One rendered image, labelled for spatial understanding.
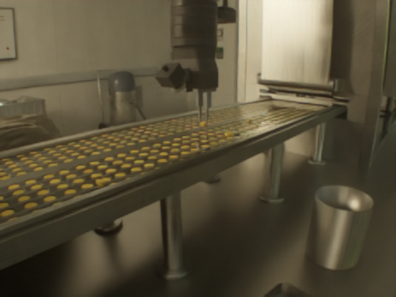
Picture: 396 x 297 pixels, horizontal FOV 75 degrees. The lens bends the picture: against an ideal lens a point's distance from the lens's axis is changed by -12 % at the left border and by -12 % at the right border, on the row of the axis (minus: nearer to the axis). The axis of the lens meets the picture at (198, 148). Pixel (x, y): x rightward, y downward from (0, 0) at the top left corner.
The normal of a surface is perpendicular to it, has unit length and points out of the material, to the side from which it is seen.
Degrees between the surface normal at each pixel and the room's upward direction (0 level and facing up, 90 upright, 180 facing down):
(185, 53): 98
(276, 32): 90
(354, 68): 90
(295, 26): 90
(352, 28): 90
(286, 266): 0
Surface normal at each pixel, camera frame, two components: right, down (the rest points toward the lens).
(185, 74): 0.76, 0.19
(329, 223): -0.70, 0.21
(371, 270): 0.00, -0.96
